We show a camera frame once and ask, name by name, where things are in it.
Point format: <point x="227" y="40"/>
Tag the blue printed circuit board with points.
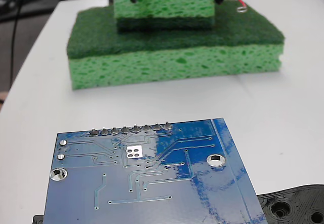
<point x="157" y="196"/>

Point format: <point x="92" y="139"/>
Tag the small green scrub sponge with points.
<point x="164" y="6"/>

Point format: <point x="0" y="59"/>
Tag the large green scrub sponge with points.
<point x="172" y="61"/>

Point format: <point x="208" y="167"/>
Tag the dark background equipment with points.
<point x="10" y="1"/>

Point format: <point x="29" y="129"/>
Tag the black plastic holder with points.
<point x="291" y="203"/>

